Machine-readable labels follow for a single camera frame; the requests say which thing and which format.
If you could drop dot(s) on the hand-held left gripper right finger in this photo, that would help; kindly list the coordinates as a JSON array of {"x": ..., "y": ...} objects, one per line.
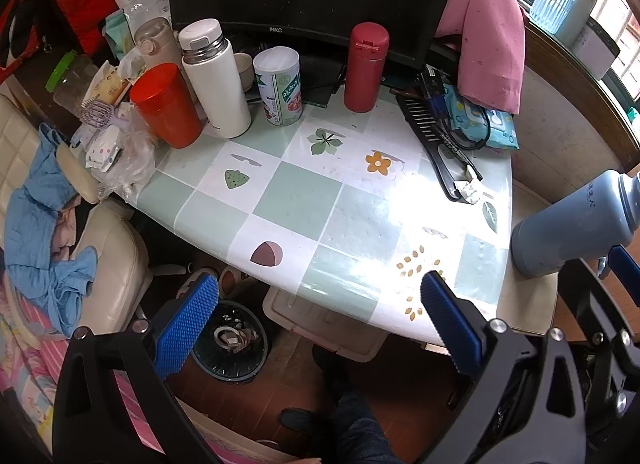
[{"x": 450, "y": 324}]

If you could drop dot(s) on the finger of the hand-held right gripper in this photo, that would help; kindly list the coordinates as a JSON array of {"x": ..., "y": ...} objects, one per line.
[
  {"x": 585, "y": 294},
  {"x": 625, "y": 269}
]

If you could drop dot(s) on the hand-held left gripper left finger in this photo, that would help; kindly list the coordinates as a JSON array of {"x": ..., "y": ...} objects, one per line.
[{"x": 187, "y": 324}]

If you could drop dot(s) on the dark round trash bin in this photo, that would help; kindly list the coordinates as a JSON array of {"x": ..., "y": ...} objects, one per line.
[{"x": 210, "y": 369}]

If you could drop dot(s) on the light blue water bottle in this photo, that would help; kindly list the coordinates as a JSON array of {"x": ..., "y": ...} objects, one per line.
[{"x": 570, "y": 224}]

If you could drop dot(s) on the cream leather chair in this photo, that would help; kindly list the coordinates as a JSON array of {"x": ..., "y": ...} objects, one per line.
[{"x": 115, "y": 264}]

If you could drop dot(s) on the white storage box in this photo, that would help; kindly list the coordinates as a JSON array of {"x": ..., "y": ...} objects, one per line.
[{"x": 320, "y": 329}]

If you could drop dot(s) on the person's leg in jeans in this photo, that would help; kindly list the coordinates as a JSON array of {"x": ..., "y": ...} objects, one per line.
[{"x": 360, "y": 429}]

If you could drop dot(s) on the person's dark shoe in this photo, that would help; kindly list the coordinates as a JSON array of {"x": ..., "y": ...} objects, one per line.
[{"x": 300, "y": 421}]

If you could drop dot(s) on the light pink garment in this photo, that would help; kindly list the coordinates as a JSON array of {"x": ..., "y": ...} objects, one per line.
[{"x": 62, "y": 236}]

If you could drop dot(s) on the clear plastic bag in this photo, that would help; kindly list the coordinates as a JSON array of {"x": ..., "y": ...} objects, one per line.
[{"x": 132, "y": 163}]

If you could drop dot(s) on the checkered tablecloth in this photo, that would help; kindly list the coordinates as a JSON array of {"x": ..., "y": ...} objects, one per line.
[{"x": 310, "y": 204}]

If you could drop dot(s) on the pink striped bed sheet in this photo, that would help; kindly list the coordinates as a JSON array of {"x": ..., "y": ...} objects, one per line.
[{"x": 25, "y": 384}]

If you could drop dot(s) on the blue garment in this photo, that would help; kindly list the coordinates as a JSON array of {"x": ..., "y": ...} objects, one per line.
[{"x": 35, "y": 229}]

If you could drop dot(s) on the brown wooden ledge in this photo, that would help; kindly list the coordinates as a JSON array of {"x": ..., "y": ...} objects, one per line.
[{"x": 575, "y": 93}]

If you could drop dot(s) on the blue tissue pack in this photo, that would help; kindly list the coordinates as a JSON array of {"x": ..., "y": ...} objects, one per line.
[{"x": 500, "y": 131}]

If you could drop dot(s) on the black comb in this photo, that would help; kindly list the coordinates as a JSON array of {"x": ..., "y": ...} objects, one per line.
[{"x": 430, "y": 138}]

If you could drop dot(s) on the white dotted packet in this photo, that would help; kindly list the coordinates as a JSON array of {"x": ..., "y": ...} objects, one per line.
[{"x": 102, "y": 153}]

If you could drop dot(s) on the red plastic cup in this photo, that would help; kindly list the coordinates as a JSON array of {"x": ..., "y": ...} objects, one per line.
[{"x": 167, "y": 108}]

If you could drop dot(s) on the white carton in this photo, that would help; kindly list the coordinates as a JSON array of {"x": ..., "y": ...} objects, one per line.
[{"x": 597, "y": 53}]

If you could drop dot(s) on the purple hairbrush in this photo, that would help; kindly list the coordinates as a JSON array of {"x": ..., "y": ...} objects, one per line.
[{"x": 97, "y": 110}]

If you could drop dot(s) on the white thermos flask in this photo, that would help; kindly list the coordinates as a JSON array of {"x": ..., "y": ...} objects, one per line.
[{"x": 220, "y": 88}]

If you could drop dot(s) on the yellow snack packet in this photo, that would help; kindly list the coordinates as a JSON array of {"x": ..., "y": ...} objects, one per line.
[{"x": 110, "y": 88}]

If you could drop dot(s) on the white green printed can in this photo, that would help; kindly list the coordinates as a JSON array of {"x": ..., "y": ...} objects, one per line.
[{"x": 280, "y": 88}]

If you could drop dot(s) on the small beige cup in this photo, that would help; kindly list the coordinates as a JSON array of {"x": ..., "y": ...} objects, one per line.
[{"x": 244, "y": 71}]

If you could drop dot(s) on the pink cloth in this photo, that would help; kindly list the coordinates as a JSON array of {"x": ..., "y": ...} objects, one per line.
[{"x": 487, "y": 43}]

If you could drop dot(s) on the white bottle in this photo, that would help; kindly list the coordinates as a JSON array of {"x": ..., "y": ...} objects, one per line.
[{"x": 580, "y": 8}]

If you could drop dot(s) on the green-lidded clear jar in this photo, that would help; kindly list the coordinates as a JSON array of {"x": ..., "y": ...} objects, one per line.
[{"x": 72, "y": 83}]

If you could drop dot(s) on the red flip-top bottle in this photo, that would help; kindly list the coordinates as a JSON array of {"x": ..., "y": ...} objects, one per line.
[{"x": 365, "y": 68}]

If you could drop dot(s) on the black monitor stand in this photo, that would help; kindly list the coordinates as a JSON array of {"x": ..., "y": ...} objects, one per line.
[{"x": 320, "y": 83}]

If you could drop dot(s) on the blue ribbed bottle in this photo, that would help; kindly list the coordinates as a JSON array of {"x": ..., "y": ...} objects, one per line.
[{"x": 550, "y": 6}]

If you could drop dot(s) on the beige tumbler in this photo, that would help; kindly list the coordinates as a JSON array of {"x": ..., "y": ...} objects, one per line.
[{"x": 157, "y": 41}]

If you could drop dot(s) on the mint green pouch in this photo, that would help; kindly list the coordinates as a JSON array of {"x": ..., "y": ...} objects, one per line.
[{"x": 117, "y": 33}]

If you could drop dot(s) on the white plastic bags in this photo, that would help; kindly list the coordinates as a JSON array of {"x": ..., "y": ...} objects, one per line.
[{"x": 145, "y": 3}]

